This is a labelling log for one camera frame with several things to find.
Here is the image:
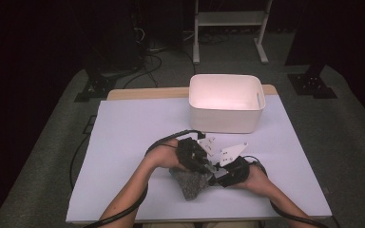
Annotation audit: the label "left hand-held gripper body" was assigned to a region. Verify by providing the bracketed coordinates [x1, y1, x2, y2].
[175, 136, 219, 174]

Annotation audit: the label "white metal stand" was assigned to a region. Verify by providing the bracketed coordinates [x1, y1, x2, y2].
[192, 0, 274, 66]

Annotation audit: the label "left hand-held gripper cable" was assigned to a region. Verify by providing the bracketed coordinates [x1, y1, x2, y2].
[82, 128, 207, 228]

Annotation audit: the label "white table sheet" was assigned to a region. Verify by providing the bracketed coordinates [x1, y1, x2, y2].
[66, 94, 333, 224]

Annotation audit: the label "thin black floor cable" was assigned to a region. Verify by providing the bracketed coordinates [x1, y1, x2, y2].
[69, 134, 91, 191]

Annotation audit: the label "dark equipment cabinet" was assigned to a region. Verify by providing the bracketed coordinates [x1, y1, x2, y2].
[85, 0, 142, 72]

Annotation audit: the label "white plastic bin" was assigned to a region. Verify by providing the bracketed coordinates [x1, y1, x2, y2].
[188, 73, 266, 134]

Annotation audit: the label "grey cloth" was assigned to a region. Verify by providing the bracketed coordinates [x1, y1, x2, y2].
[169, 161, 217, 202]

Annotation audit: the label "hand-held gripper cable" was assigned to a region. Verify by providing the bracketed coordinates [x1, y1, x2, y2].
[82, 128, 207, 228]
[242, 155, 332, 228]

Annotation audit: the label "floor outlet plate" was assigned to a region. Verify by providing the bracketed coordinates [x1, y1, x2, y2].
[82, 115, 98, 135]

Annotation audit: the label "wooden table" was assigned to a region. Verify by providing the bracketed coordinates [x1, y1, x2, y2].
[106, 84, 279, 102]

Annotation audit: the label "person's right hand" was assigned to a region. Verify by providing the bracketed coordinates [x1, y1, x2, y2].
[232, 164, 274, 193]

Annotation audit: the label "person's left hand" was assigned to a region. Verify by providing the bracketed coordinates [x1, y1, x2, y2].
[144, 139, 185, 171]

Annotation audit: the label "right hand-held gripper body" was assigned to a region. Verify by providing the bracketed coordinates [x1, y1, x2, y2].
[217, 142, 252, 189]

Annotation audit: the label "black stand base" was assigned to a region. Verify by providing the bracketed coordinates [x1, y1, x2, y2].
[287, 63, 337, 100]
[74, 67, 118, 103]

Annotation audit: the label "black floor cables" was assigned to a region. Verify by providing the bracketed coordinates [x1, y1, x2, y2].
[123, 28, 164, 89]

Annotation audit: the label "right hand-held gripper cable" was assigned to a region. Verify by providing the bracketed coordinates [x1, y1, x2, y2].
[242, 155, 332, 228]

